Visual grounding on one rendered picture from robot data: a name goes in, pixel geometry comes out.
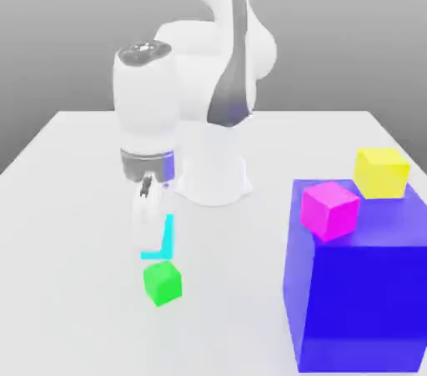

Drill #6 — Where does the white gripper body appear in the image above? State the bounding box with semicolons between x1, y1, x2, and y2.
130;178;168;254

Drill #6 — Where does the small cyan cube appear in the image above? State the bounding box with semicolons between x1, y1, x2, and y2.
139;213;175;262

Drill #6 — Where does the small green cube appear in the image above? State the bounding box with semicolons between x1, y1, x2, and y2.
143;261;183;308

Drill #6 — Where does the small magenta cube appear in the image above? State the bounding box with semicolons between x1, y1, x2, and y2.
299;180;361;243

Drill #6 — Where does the small yellow cube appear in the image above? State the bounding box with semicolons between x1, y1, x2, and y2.
353;147;411;200

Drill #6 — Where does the large blue box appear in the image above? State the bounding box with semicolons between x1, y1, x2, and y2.
282;178;427;374

